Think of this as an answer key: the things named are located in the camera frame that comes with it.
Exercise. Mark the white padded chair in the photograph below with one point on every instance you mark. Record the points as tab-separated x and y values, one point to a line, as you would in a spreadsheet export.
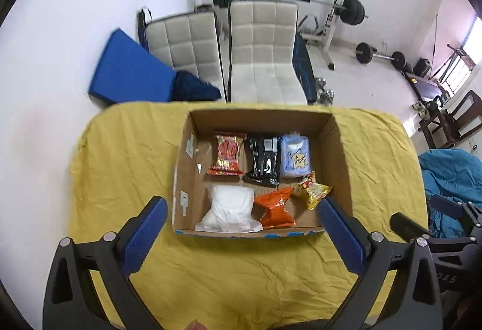
180	44
260	44

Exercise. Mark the light blue tissue pack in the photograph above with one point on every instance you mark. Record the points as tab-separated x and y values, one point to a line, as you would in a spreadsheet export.
295	157

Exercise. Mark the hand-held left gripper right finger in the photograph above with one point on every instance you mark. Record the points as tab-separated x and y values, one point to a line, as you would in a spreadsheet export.
340	236

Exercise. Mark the dark wooden stool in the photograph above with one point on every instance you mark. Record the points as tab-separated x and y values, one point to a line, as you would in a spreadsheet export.
436	123

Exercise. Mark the blue foam mat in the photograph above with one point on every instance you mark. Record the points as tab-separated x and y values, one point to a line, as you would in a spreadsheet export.
128	70

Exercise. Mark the dark wooden chair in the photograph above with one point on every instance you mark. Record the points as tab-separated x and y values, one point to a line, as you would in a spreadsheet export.
470	104

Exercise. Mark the red snack packet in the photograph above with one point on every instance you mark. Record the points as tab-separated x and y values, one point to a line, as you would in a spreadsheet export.
228	151

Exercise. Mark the white barbell rack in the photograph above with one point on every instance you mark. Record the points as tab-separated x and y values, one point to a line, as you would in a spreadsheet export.
329	36

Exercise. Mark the black speaker box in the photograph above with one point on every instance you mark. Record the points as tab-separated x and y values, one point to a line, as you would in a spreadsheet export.
421	68

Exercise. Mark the window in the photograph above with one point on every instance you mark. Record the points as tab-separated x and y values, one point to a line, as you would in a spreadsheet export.
465	55

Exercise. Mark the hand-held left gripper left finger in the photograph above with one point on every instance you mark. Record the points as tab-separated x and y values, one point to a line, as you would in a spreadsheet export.
145	236

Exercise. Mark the cardboard box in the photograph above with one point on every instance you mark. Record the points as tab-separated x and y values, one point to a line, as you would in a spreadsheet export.
260	123

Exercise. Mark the white plastic packet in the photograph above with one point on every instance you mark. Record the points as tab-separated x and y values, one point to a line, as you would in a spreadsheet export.
229	205

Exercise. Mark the short barbell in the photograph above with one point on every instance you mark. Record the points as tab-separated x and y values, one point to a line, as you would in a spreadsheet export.
364	52

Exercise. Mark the yellow tablecloth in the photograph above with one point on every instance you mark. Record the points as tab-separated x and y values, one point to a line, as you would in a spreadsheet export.
226	277

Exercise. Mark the dark blue cloth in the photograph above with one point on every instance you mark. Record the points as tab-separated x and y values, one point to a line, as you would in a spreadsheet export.
192	87

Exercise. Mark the teal cloth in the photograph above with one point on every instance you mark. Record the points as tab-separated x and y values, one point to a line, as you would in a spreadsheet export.
452	172

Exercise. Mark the black snack packet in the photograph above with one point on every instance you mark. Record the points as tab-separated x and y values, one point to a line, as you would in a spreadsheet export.
261	158

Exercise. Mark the orange snack packet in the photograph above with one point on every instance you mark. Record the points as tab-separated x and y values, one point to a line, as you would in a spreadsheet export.
275	207

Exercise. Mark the blue and black pump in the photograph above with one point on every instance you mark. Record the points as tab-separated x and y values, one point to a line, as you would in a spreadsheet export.
141	25

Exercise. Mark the yellow snack packet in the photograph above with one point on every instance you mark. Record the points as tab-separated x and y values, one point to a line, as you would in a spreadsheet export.
312	190

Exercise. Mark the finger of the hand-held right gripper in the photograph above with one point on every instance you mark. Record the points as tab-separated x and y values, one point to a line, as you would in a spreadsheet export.
406	224
448	204

